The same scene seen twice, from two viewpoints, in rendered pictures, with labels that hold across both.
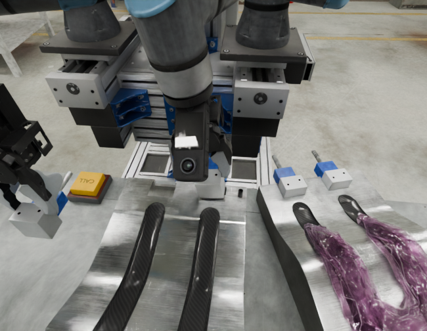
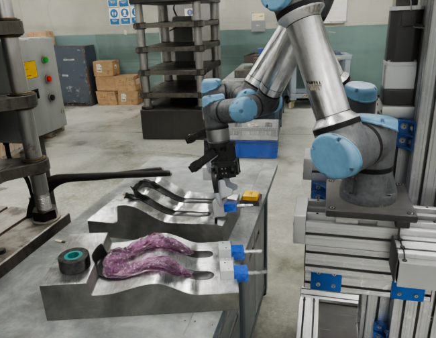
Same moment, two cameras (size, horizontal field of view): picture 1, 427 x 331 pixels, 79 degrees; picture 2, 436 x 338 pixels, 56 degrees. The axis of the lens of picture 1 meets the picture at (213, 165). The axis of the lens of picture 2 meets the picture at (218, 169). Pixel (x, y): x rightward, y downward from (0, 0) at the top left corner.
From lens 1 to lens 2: 1.36 m
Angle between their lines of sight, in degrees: 82
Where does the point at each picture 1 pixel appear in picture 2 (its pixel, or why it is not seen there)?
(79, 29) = not seen: hidden behind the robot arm
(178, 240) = (194, 207)
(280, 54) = (328, 199)
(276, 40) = (343, 191)
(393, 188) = not seen: outside the picture
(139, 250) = (194, 200)
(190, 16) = (206, 115)
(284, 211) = (207, 247)
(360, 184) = (222, 286)
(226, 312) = (154, 212)
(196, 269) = (178, 212)
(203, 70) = (209, 135)
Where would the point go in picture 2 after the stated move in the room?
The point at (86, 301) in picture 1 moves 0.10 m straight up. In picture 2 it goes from (173, 188) to (171, 163)
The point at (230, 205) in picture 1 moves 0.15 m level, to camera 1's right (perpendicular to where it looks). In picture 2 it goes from (209, 219) to (201, 243)
